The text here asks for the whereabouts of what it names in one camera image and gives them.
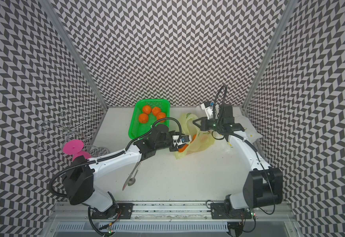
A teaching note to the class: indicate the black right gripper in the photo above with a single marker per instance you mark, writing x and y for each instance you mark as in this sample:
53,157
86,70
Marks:
204,124

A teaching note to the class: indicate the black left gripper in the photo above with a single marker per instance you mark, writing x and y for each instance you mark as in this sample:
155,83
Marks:
174,144

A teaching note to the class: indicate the yellow-green plastic bag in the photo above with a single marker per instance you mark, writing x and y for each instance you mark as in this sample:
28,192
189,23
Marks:
202,141

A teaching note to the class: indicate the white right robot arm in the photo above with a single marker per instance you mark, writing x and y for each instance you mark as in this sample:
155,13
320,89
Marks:
264,184

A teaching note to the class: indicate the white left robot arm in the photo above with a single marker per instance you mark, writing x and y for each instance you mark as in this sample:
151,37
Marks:
78,181

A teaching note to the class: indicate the green plastic basket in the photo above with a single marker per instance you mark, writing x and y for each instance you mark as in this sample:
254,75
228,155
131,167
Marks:
137,128

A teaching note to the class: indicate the white printed plastic bag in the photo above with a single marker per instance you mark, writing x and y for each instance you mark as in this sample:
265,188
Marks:
250,131

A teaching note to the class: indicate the metal spoon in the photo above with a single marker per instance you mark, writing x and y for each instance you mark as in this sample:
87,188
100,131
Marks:
132,180

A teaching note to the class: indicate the metal knife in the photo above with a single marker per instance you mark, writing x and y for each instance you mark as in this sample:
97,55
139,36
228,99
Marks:
137,166

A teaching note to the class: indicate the pink plastic cup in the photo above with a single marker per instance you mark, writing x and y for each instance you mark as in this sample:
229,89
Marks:
75,148

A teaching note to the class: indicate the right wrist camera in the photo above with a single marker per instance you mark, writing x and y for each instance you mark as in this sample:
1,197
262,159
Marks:
208,108

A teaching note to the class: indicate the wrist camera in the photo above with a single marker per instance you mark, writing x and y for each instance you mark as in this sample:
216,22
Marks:
208,108
180,141

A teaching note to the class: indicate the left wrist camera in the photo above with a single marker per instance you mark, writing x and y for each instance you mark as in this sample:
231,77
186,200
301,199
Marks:
180,141

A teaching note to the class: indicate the metal wire rack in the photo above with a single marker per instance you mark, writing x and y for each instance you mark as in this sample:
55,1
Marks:
66,129

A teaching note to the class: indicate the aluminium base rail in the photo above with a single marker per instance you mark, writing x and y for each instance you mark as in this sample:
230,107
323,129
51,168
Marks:
173,219

